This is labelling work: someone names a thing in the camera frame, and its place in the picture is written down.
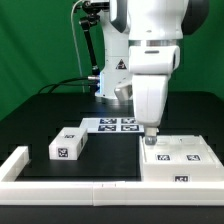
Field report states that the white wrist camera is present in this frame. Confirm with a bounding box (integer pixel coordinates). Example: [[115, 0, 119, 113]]
[[114, 83, 133, 101]]

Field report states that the black cable bundle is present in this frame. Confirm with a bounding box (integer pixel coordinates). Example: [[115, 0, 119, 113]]
[[37, 76, 100, 94]]

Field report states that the white U-shaped boundary frame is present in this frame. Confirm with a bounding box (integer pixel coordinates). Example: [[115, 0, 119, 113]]
[[0, 146, 224, 206]]

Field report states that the white cabinet body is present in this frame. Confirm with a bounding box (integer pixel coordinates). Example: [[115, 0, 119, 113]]
[[139, 135, 224, 182]]

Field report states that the small white cabinet top box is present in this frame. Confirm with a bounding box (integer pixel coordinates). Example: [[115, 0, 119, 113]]
[[49, 127, 88, 160]]

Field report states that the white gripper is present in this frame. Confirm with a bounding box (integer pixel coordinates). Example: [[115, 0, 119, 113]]
[[132, 75, 168, 145]]

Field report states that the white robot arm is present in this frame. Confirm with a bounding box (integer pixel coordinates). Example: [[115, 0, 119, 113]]
[[92, 0, 209, 145]]

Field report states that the grey hanging cable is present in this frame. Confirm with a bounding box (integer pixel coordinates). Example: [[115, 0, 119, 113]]
[[70, 0, 86, 94]]

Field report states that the white fiducial marker base plate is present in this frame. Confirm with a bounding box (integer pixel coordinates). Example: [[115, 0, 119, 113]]
[[80, 117, 144, 133]]

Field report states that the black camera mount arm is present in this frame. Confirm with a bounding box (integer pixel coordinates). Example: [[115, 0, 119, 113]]
[[79, 0, 109, 75]]

